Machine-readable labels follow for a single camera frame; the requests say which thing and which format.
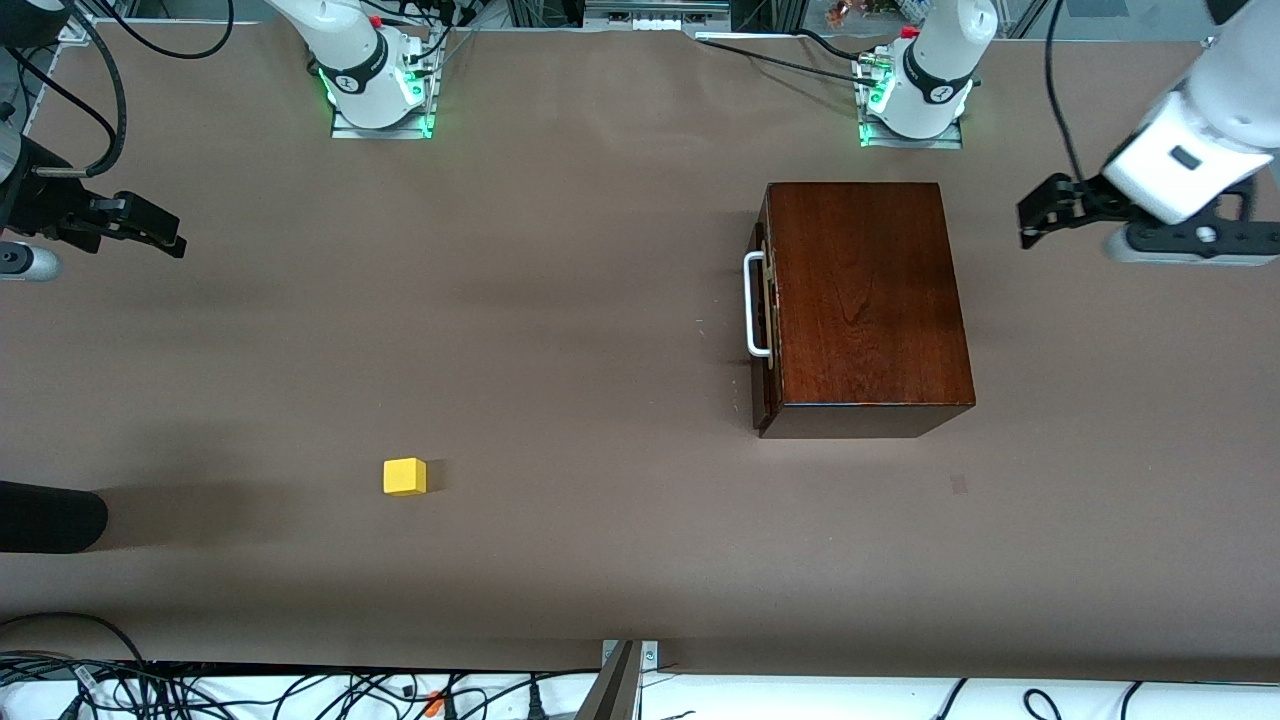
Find wooden drawer with white handle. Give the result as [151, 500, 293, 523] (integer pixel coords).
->
[744, 222, 779, 429]

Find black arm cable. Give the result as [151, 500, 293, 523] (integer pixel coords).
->
[0, 0, 236, 179]
[1045, 0, 1093, 183]

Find aluminium frame rail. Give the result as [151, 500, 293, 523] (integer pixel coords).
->
[58, 12, 131, 43]

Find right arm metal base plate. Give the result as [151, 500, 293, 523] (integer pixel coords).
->
[330, 55, 438, 141]

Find long black table cable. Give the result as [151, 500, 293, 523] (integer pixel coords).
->
[695, 35, 881, 86]

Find tangled black floor cables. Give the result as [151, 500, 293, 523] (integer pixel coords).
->
[0, 655, 601, 720]

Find short black table cable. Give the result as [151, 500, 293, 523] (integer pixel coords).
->
[795, 28, 876, 63]

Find black padded cylinder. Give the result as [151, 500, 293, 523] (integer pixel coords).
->
[0, 480, 109, 554]

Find colourful clutter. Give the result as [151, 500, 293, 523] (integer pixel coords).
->
[825, 0, 926, 26]

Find metal frame with power strip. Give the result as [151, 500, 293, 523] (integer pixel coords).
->
[583, 0, 733, 33]

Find dark brown wooden cabinet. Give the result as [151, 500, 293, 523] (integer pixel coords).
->
[757, 182, 976, 439]

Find base connector cables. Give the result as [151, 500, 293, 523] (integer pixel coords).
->
[370, 0, 481, 76]

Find thick black arched cable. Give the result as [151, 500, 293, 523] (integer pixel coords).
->
[0, 612, 151, 669]

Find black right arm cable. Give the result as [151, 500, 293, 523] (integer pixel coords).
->
[0, 0, 236, 179]

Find aluminium post with bracket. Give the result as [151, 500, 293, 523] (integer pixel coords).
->
[575, 640, 661, 720]

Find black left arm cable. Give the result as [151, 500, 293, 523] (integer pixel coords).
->
[1045, 0, 1093, 183]

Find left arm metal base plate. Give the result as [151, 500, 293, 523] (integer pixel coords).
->
[858, 50, 964, 150]

